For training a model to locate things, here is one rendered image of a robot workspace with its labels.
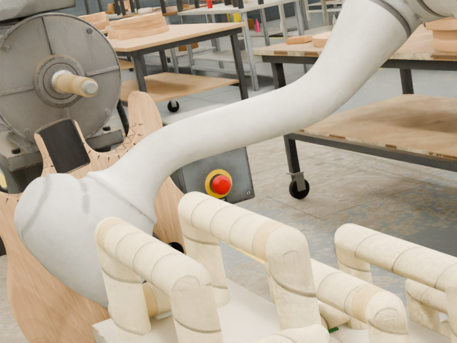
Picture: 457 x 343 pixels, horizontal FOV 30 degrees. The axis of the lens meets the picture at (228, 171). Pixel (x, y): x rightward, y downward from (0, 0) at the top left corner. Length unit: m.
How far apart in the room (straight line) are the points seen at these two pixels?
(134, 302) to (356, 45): 0.52
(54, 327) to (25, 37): 0.55
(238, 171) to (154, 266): 1.15
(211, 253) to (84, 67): 0.92
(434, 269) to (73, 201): 0.42
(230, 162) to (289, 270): 1.14
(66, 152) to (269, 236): 0.77
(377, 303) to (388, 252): 0.12
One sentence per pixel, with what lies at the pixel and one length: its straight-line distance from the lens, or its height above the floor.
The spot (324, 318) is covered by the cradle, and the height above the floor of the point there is 1.05.
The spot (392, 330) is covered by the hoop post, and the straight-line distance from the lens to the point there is 0.70.
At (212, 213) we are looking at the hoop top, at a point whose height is 1.21.
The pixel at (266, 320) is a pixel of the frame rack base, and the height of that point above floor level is 1.10.
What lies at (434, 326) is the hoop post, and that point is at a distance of 0.96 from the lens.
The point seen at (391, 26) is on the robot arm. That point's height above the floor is 1.29.
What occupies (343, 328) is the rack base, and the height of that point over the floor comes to 1.02.
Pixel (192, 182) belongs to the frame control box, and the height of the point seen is 0.99.
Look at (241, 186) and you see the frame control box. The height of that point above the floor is 0.96.
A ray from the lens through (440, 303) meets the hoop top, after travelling 0.90.
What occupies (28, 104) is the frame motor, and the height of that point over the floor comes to 1.22.
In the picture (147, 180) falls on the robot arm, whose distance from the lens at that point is 1.02.
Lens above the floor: 1.41
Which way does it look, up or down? 14 degrees down
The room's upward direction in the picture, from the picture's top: 11 degrees counter-clockwise
